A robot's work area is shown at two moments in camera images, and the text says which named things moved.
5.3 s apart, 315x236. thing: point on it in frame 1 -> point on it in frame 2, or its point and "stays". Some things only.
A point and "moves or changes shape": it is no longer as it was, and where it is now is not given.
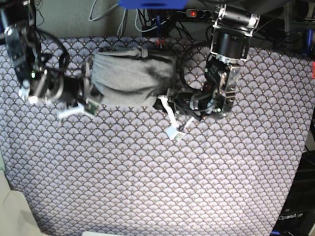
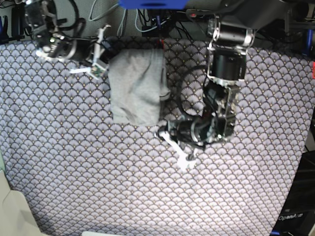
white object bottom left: x=16 y=218 stays
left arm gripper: x=182 y=110 -> x=186 y=137
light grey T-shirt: x=132 y=76 moves or changes shape
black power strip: x=200 y=13 stays
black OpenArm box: x=297 y=216 stays
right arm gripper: x=80 y=95 -> x=105 y=48
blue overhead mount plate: x=153 y=4 stays
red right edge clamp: x=313 y=70 stays
